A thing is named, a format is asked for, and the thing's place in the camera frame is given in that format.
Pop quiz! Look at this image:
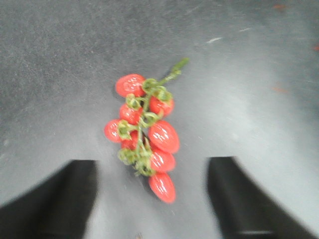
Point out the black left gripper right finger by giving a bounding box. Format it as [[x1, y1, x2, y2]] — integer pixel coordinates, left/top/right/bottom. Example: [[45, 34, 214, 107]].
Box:
[[207, 156, 316, 239]]

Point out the red cherry tomato bunch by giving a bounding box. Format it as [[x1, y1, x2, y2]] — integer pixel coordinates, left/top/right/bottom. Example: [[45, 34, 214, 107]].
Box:
[[104, 58, 189, 204]]

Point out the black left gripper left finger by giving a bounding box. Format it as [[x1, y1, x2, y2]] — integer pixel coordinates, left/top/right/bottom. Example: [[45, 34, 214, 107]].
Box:
[[0, 160, 98, 239]]

